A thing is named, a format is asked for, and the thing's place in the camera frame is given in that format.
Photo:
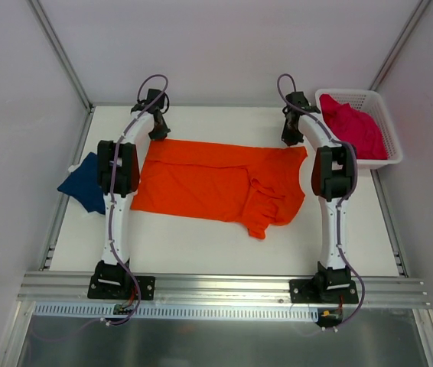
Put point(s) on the orange t shirt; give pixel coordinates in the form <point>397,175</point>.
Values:
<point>255,187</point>

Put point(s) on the folded navy blue t shirt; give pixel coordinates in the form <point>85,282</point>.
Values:
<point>83,187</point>

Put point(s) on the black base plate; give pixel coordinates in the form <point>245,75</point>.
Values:
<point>305,291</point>
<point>100,289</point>

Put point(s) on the magenta t shirt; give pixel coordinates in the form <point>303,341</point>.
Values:
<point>355,127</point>

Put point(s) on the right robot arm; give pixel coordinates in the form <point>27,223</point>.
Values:
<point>333,180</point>

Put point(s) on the white slotted cable duct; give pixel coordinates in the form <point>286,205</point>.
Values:
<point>177,312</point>

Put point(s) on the folded white t shirt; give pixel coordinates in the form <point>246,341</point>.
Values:
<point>72,168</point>

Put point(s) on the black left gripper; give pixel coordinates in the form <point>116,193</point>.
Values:
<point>159,128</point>

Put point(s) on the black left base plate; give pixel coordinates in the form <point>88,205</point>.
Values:
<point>100,289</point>

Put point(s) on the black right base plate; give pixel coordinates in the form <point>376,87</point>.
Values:
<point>305,291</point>

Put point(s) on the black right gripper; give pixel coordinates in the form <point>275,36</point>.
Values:
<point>291,132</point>

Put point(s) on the white plastic basket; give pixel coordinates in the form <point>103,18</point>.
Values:
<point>372,104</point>

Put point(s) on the aluminium front rail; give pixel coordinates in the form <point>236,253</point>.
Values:
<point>227,290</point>

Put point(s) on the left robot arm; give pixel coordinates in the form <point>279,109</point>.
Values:
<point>118,174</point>

